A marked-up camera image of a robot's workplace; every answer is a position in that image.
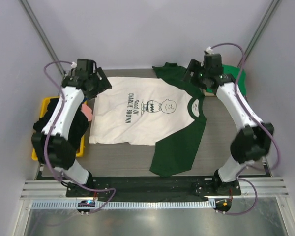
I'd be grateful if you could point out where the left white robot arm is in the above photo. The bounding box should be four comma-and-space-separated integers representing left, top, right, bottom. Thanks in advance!
31, 59, 112, 197

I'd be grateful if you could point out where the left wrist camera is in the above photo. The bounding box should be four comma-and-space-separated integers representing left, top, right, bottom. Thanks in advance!
71, 62, 77, 69

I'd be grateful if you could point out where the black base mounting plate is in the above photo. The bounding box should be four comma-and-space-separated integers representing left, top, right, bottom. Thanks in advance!
62, 176, 241, 203

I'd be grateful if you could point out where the right aluminium corner post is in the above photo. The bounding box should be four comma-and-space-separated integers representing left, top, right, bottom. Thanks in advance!
244, 0, 282, 60

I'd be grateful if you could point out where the white and green raglan t-shirt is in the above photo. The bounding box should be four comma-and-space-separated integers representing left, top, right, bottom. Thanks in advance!
89, 76, 207, 177

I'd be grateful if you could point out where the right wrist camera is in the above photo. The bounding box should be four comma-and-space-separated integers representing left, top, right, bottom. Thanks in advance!
205, 47, 213, 55

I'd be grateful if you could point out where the slotted cable duct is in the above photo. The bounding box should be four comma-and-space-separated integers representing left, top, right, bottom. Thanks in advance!
31, 199, 216, 210

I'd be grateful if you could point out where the aluminium extrusion rail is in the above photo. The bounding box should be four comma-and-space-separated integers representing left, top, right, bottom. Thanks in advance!
20, 177, 289, 199

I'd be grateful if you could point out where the folded beige t-shirt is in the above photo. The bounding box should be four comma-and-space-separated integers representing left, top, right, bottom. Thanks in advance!
203, 90, 215, 96

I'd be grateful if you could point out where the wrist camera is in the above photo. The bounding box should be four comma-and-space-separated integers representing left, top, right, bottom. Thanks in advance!
71, 62, 77, 69
205, 47, 213, 55

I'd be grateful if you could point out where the left aluminium corner post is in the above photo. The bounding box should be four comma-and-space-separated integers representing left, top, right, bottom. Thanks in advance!
18, 0, 67, 77

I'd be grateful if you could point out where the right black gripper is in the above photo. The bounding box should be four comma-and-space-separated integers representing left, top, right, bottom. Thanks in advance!
180, 59, 209, 91

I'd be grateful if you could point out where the aluminium corner post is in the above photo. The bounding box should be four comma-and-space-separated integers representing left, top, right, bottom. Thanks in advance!
18, 0, 67, 77
244, 0, 282, 60

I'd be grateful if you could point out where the black t-shirt in bin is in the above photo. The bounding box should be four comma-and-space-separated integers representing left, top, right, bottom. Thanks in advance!
33, 97, 89, 158

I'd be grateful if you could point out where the yellow plastic bin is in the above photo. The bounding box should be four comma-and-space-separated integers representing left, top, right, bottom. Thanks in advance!
31, 97, 86, 162

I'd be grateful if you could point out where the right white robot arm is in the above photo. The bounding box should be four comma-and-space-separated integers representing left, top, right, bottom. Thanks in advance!
183, 53, 274, 195

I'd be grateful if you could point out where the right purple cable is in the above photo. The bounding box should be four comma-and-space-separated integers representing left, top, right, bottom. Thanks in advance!
205, 43, 282, 216

